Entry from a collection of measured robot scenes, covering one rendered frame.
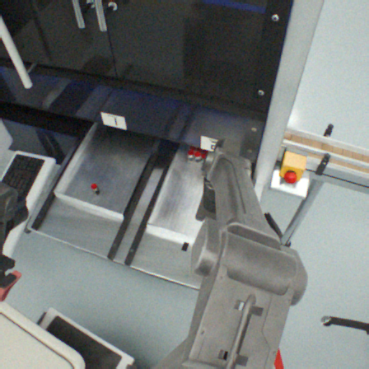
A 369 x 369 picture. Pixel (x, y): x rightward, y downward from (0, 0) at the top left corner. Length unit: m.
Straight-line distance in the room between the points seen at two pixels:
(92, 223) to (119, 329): 0.90
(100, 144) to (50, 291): 1.04
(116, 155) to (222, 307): 1.04
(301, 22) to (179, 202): 0.68
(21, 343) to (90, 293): 1.43
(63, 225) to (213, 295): 0.94
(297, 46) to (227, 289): 0.61
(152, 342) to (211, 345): 1.63
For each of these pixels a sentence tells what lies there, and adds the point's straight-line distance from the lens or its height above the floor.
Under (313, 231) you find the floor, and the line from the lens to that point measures 2.21.
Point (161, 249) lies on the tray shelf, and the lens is 1.11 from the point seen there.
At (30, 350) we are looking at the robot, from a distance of 0.63.
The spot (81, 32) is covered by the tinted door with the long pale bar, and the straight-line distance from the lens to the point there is 1.02.
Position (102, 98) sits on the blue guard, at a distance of 1.16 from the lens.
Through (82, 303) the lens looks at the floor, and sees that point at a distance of 2.04.
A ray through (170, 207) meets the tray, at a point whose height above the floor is 0.88.
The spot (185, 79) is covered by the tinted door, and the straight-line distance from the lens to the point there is 0.97.
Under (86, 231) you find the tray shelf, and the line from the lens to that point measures 1.18.
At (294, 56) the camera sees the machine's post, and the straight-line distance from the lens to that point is 0.84.
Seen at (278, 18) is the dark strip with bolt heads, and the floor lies 1.50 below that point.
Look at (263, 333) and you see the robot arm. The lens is 0.33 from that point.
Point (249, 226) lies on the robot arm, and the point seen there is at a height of 1.57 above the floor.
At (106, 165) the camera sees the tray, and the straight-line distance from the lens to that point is 1.28.
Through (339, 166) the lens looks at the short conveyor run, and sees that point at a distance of 1.29.
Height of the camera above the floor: 1.91
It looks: 58 degrees down
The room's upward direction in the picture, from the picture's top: 3 degrees counter-clockwise
